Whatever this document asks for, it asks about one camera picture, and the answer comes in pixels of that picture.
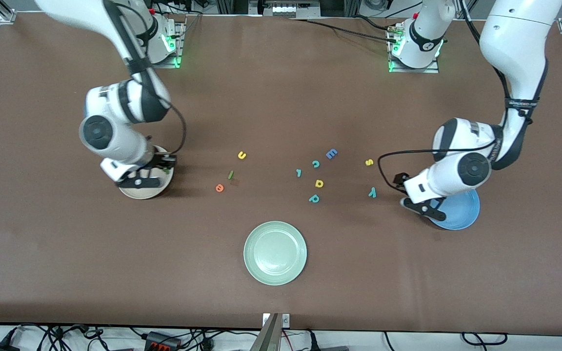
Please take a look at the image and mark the beige brown plate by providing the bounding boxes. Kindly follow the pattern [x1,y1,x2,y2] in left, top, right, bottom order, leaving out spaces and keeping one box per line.
[118,145,175,200]

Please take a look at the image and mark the blue plate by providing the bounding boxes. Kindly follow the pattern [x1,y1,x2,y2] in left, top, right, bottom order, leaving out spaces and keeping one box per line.
[429,188,481,231]

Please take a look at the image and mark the brown table cloth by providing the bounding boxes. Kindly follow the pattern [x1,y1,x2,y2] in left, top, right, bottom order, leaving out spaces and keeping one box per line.
[0,12,562,337]

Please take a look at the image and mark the pale green plate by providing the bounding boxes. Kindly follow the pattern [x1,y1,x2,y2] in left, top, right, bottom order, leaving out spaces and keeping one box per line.
[243,221,308,286]

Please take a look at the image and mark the black orange power strip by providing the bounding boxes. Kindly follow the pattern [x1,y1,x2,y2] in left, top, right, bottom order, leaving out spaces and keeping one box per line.
[144,331,182,351]

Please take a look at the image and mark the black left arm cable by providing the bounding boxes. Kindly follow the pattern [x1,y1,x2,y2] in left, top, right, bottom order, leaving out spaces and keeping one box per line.
[378,0,538,186]

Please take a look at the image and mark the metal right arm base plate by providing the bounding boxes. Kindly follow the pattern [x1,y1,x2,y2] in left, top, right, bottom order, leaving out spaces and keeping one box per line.
[149,19,185,69]

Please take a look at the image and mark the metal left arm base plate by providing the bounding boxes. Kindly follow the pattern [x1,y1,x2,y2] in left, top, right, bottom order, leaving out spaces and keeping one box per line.
[388,22,441,74]

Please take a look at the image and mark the long black table cable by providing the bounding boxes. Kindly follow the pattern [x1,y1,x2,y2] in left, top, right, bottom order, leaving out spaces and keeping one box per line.
[288,17,401,43]

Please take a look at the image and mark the short black table cable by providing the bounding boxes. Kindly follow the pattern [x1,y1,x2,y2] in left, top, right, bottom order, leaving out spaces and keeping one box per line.
[352,15,394,31]

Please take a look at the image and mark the looped black floor cable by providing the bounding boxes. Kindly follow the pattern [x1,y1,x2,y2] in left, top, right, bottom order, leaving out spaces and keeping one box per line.
[461,332,509,348]

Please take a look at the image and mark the tangled black floor cables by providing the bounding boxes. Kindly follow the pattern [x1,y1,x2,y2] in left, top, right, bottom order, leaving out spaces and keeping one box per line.
[0,324,111,351]

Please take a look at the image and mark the grey metal bracket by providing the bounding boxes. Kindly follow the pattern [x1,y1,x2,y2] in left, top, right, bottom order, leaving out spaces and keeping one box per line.
[251,313,291,351]

